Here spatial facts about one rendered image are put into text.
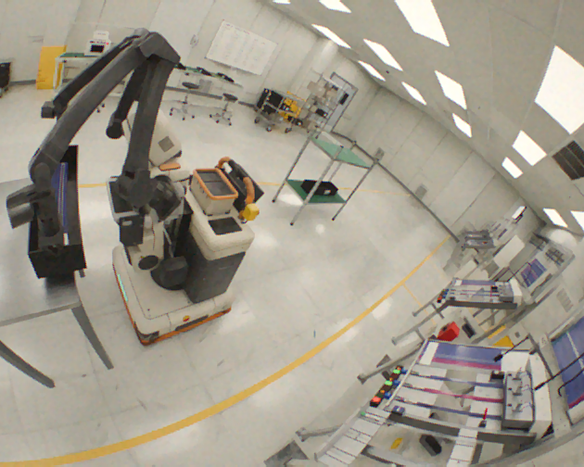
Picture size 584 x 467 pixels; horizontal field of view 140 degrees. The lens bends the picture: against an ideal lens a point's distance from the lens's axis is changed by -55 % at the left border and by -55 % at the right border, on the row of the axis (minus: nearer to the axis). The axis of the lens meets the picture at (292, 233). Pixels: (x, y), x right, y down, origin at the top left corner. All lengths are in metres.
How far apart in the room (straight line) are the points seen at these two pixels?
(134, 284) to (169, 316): 0.27
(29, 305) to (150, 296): 0.77
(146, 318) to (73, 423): 0.80
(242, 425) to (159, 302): 0.86
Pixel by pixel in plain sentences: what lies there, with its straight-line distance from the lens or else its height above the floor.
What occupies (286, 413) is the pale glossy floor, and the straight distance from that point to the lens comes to 1.69.
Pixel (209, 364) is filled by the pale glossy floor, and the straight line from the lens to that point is 1.59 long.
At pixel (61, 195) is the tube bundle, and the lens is 0.99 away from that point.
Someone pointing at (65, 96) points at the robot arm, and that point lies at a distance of 1.03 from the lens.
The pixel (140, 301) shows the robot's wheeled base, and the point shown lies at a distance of 1.39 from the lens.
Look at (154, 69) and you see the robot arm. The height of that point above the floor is 1.39.
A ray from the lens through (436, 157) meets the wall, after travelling 9.85.
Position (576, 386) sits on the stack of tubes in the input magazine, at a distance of 1.24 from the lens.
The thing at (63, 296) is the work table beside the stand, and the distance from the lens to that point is 0.84.
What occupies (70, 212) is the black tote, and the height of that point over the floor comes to 0.87.
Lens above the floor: 1.50
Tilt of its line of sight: 34 degrees down
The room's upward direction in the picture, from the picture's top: 34 degrees clockwise
